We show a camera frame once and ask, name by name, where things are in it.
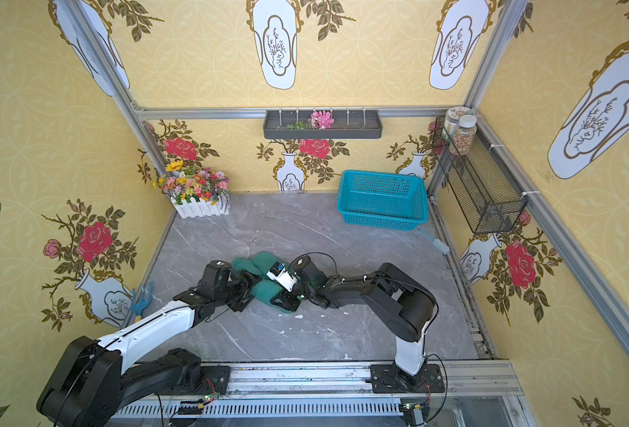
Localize jar with yellow label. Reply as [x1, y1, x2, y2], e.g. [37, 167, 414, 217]
[442, 106, 474, 139]

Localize flower box white fence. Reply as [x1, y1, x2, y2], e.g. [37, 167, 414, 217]
[152, 160, 230, 219]

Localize teal plastic basket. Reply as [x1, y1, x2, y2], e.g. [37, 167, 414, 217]
[337, 170, 429, 231]

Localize pink artificial flower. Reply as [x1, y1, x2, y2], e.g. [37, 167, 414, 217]
[307, 110, 335, 129]

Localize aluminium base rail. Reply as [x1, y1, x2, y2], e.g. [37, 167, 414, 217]
[57, 361, 540, 427]

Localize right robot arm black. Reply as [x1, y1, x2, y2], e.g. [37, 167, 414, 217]
[268, 255, 446, 394]

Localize dark grey wall shelf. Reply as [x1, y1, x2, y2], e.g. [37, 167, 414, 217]
[263, 108, 383, 140]

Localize black wire mesh basket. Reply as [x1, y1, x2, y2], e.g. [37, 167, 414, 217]
[435, 117, 528, 234]

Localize green long pants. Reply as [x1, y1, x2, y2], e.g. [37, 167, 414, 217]
[231, 251, 300, 312]

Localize small brush clear handle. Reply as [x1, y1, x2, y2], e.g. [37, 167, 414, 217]
[416, 226, 451, 255]

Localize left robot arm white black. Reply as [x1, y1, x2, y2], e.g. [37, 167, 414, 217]
[36, 269, 261, 426]

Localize jar with colourful beads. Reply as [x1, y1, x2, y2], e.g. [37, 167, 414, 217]
[449, 115, 477, 156]

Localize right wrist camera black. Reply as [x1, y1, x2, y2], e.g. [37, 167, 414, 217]
[266, 254, 326, 292]

